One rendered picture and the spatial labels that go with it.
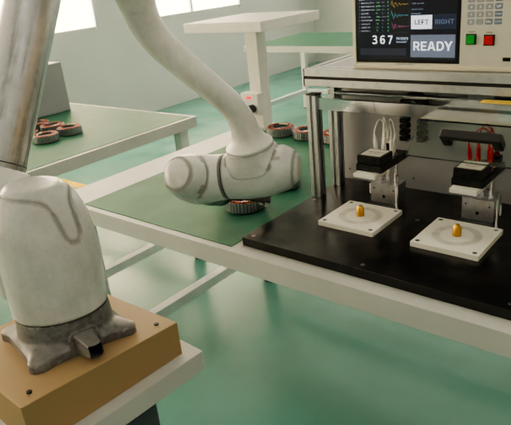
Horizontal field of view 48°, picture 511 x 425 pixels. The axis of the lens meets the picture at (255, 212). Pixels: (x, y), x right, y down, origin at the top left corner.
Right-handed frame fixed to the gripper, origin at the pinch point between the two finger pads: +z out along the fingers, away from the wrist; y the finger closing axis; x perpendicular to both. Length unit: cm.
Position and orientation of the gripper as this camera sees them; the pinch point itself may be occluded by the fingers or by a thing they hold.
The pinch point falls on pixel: (243, 200)
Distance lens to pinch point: 160.5
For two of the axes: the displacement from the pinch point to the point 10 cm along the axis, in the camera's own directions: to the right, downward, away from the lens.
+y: 9.5, 0.4, -3.2
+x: 0.7, -9.9, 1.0
